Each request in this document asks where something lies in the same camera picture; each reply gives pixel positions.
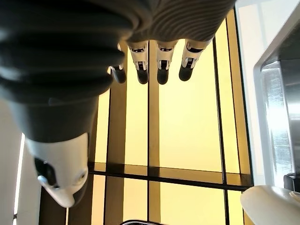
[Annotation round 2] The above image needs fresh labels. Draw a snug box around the white round plate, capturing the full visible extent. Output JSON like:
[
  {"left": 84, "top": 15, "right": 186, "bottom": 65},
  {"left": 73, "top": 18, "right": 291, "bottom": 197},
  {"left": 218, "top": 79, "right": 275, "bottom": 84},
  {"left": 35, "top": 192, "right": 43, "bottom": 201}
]
[{"left": 240, "top": 184, "right": 300, "bottom": 225}]

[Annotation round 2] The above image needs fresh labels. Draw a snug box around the dark curved metal handle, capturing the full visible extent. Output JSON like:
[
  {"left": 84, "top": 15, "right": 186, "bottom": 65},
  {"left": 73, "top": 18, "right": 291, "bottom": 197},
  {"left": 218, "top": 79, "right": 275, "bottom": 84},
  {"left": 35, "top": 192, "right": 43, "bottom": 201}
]
[{"left": 121, "top": 218, "right": 151, "bottom": 225}]

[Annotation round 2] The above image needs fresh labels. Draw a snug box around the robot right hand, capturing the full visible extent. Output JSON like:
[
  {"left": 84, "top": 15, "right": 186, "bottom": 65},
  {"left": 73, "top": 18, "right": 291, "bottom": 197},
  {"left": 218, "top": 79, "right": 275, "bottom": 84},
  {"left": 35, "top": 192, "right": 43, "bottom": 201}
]
[{"left": 0, "top": 0, "right": 235, "bottom": 209}]

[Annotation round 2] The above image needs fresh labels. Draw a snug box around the dishwasher with steel interior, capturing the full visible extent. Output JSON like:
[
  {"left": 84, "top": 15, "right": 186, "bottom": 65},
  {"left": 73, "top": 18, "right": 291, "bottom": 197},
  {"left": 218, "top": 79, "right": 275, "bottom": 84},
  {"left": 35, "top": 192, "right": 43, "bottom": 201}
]
[{"left": 252, "top": 14, "right": 300, "bottom": 188}]

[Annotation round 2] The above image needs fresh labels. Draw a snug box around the black box-shaped object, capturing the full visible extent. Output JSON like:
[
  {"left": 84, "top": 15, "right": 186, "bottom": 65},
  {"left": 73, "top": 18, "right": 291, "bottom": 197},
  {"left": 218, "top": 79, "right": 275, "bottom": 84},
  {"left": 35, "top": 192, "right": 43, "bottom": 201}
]
[{"left": 283, "top": 172, "right": 300, "bottom": 188}]

